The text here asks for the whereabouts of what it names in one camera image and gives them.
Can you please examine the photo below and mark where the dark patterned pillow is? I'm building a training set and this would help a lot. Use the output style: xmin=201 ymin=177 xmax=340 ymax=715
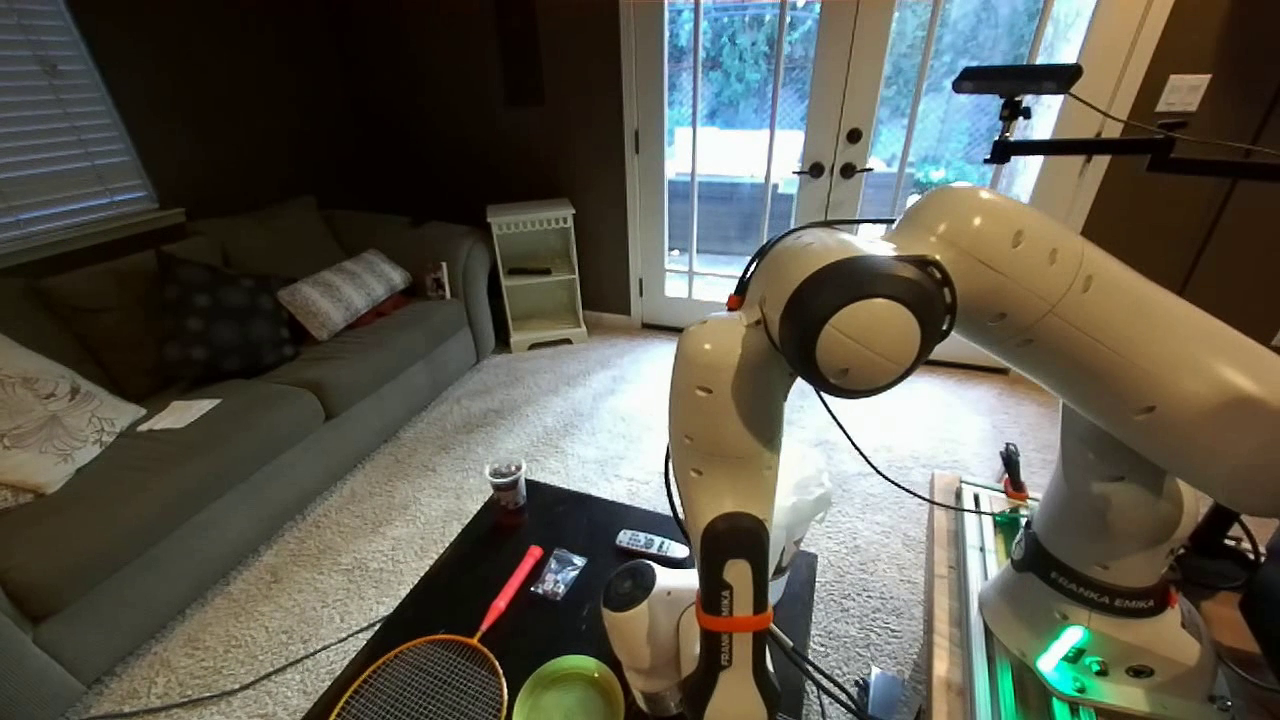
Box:
xmin=156 ymin=251 xmax=303 ymax=393

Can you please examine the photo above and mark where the robot mounting platform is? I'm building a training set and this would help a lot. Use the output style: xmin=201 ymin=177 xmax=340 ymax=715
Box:
xmin=925 ymin=470 xmax=1280 ymax=720

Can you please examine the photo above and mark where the small silver remote control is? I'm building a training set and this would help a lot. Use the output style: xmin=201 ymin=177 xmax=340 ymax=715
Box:
xmin=614 ymin=522 xmax=698 ymax=563

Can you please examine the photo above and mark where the white striped pillow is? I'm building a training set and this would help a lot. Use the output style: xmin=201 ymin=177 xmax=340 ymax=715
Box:
xmin=271 ymin=244 xmax=416 ymax=344

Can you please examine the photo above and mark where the white french door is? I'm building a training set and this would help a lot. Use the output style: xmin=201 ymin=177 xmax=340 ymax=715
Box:
xmin=637 ymin=0 xmax=846 ymax=331
xmin=830 ymin=0 xmax=1111 ymax=376

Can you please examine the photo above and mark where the clear plastic baggie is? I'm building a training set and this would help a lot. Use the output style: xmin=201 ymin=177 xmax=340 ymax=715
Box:
xmin=527 ymin=543 xmax=592 ymax=605

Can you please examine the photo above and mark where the orange velcro strap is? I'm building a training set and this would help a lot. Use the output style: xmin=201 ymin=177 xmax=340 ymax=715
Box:
xmin=698 ymin=605 xmax=777 ymax=641

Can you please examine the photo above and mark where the brown pillow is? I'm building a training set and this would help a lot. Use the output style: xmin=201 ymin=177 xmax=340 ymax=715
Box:
xmin=38 ymin=244 xmax=175 ymax=399

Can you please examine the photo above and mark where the small drink cup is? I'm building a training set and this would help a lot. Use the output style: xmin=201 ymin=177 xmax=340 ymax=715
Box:
xmin=480 ymin=455 xmax=533 ymax=514

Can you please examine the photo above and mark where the white printed pillow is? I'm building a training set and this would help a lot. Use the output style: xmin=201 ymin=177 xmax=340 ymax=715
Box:
xmin=0 ymin=331 xmax=148 ymax=510

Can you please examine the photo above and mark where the black coffee table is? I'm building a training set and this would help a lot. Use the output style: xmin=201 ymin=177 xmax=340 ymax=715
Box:
xmin=300 ymin=477 xmax=819 ymax=720

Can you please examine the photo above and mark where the red badminton racket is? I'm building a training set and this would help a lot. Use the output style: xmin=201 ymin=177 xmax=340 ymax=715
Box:
xmin=329 ymin=539 xmax=551 ymax=720

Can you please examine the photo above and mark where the green round plate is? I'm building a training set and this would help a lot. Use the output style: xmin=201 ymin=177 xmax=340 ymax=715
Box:
xmin=510 ymin=653 xmax=628 ymax=720

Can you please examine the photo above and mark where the black camera boom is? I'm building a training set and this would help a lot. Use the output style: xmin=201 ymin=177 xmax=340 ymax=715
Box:
xmin=985 ymin=92 xmax=1280 ymax=184

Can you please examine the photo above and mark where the white light switch plate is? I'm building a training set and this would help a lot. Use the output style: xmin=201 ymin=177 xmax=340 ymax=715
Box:
xmin=1153 ymin=66 xmax=1218 ymax=118

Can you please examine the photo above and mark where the red black clamp tool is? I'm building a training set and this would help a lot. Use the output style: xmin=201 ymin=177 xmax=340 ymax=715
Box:
xmin=995 ymin=440 xmax=1034 ymax=504

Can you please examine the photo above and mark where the white small shelf unit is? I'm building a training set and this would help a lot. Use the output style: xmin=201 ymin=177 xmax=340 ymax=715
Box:
xmin=480 ymin=195 xmax=592 ymax=355

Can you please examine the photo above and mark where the gray fabric couch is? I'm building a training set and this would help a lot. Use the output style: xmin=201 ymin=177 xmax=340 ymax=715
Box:
xmin=0 ymin=195 xmax=502 ymax=720

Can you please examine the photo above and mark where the black floor cable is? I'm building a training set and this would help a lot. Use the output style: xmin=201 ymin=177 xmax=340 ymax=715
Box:
xmin=91 ymin=614 xmax=393 ymax=720

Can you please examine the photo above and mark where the window blind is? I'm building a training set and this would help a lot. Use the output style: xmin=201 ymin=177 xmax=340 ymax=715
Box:
xmin=0 ymin=0 xmax=165 ymax=261

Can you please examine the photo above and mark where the white paper sheet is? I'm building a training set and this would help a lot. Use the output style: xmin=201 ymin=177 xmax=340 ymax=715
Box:
xmin=132 ymin=396 xmax=225 ymax=434

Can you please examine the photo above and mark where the gray power adapter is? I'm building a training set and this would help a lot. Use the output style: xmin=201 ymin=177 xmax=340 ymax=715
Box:
xmin=857 ymin=665 xmax=919 ymax=720

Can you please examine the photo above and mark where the black stereo camera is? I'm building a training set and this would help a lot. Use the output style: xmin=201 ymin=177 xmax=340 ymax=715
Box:
xmin=947 ymin=59 xmax=1089 ymax=99

